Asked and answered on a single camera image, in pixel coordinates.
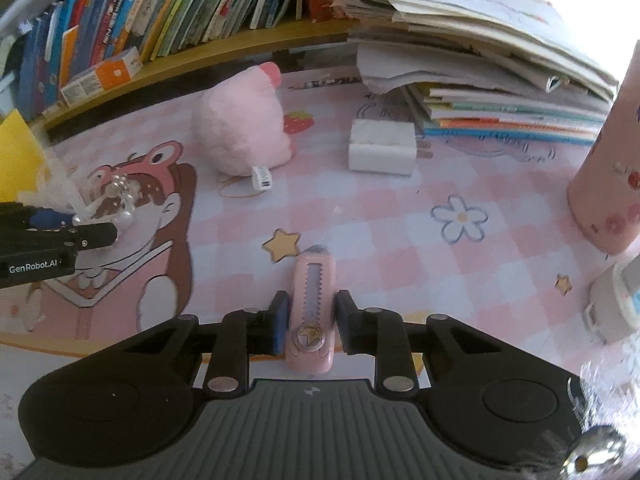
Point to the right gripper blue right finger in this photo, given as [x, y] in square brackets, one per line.
[384, 335]

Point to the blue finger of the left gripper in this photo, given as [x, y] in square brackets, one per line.
[84, 237]
[45, 218]

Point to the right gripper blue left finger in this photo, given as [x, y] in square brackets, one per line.
[240, 335]

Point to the pearl ribbon hair accessory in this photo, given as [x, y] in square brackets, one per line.
[101, 198]

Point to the pink utility knife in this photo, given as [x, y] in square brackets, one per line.
[310, 341]

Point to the white power adapter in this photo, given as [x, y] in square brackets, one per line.
[382, 146]

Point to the pink plush toy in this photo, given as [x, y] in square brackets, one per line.
[240, 122]

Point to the yellow cardboard box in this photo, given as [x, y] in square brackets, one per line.
[23, 164]

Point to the usmile box on shelf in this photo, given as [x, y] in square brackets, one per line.
[105, 75]

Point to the white power strip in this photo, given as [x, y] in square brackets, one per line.
[612, 312]

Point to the row of leaning books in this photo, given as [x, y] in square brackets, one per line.
[63, 38]

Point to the pink cylindrical container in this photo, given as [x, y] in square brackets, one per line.
[604, 195]

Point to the wooden bookshelf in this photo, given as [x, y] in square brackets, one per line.
[287, 35]

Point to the stack of papers and books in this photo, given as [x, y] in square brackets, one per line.
[501, 68]

